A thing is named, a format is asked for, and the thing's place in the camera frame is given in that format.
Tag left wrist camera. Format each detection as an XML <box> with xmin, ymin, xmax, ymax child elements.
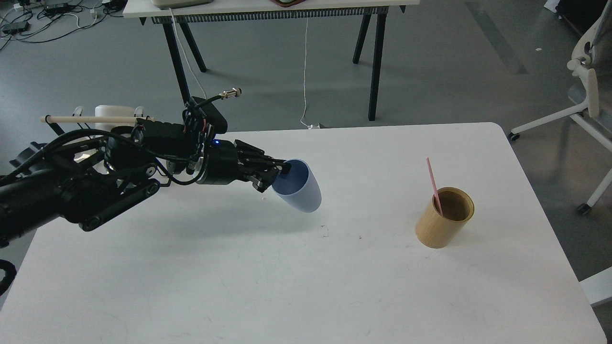
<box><xmin>182</xmin><ymin>88</ymin><xmax>242</xmax><ymax>143</ymax></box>

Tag blue plastic cup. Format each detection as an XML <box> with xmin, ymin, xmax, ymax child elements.
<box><xmin>273</xmin><ymin>159</ymin><xmax>322</xmax><ymax>213</ymax></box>

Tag floor cables and adapters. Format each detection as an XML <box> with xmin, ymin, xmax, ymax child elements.
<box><xmin>0</xmin><ymin>0</ymin><xmax>129</xmax><ymax>50</ymax></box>

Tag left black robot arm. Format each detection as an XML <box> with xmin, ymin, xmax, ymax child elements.
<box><xmin>0</xmin><ymin>106</ymin><xmax>294</xmax><ymax>247</ymax></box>

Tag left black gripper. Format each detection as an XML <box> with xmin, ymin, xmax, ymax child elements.
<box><xmin>196</xmin><ymin>140</ymin><xmax>292</xmax><ymax>193</ymax></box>

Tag white office chair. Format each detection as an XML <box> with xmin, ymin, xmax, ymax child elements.
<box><xmin>508</xmin><ymin>10</ymin><xmax>612</xmax><ymax>215</ymax></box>

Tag white hanging cable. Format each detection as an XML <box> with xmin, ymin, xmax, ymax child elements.
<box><xmin>168</xmin><ymin>7</ymin><xmax>207</xmax><ymax>98</ymax></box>
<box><xmin>300</xmin><ymin>18</ymin><xmax>314</xmax><ymax>129</ymax></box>

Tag background table black legs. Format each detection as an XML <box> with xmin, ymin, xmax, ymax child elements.
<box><xmin>123</xmin><ymin>0</ymin><xmax>421</xmax><ymax>121</ymax></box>

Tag pink chopstick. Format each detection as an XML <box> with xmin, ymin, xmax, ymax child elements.
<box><xmin>426</xmin><ymin>157</ymin><xmax>444</xmax><ymax>217</ymax></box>

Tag bamboo cylindrical holder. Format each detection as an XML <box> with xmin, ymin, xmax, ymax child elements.
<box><xmin>415</xmin><ymin>187</ymin><xmax>476</xmax><ymax>249</ymax></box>

